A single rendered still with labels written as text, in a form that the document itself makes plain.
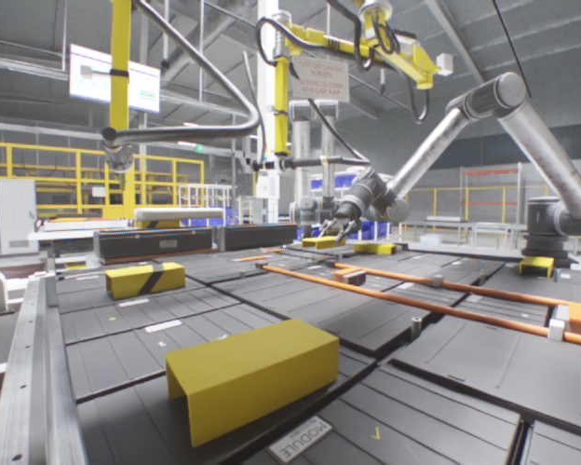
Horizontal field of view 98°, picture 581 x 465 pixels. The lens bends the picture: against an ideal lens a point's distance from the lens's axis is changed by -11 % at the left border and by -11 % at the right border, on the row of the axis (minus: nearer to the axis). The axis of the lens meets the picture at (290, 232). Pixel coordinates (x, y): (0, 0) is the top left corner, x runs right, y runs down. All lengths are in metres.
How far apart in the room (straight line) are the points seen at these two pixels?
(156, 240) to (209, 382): 0.95
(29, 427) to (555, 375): 0.50
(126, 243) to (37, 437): 0.85
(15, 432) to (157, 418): 0.13
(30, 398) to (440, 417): 0.39
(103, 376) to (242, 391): 0.17
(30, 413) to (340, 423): 0.28
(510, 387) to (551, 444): 0.06
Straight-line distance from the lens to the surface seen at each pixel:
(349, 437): 0.26
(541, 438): 0.31
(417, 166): 1.49
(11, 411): 0.39
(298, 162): 1.43
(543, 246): 2.12
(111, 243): 1.11
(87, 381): 0.37
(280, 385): 0.27
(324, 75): 1.73
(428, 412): 0.30
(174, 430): 0.28
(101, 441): 0.29
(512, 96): 1.56
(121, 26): 1.15
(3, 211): 9.62
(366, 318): 0.46
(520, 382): 0.37
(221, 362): 0.26
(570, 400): 0.36
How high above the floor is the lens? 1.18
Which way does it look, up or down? 5 degrees down
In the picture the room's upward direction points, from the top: straight up
